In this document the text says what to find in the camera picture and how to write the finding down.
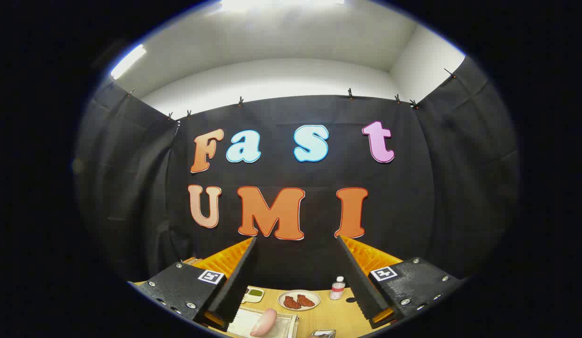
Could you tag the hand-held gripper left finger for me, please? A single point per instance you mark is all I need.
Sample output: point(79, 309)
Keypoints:
point(239, 281)

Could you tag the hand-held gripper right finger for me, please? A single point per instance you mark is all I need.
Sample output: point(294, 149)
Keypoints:
point(359, 281)

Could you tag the pink plate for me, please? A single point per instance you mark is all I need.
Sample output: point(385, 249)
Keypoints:
point(265, 321)

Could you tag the beige plate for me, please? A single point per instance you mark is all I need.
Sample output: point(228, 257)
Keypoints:
point(298, 307)

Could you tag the white divided tray with beans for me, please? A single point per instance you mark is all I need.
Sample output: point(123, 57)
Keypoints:
point(254, 293)

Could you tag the clear bottle with red label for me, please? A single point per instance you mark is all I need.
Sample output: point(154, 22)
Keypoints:
point(337, 290)

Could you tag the red-brown steak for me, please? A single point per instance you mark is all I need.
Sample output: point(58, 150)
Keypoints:
point(291, 303)
point(306, 300)

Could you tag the ceiling light strip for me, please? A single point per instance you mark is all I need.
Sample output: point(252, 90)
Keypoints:
point(281, 4)
point(128, 62)

